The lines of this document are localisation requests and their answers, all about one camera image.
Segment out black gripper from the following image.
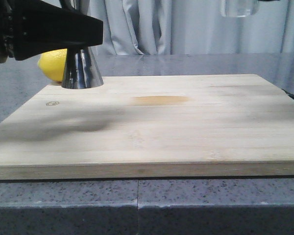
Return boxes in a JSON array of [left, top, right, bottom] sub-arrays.
[[0, 0, 103, 64]]

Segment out steel double jigger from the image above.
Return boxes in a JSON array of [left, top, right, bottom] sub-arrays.
[[62, 47, 103, 89]]

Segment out clear glass beaker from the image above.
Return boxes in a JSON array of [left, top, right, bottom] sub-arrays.
[[220, 0, 258, 18]]

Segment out yellow lemon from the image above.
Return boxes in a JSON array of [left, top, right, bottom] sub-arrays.
[[37, 49, 67, 82]]

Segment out grey curtain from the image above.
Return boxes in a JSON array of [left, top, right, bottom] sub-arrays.
[[73, 0, 294, 55]]

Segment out wooden cutting board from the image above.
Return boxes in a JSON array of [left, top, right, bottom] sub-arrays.
[[0, 74, 294, 180]]

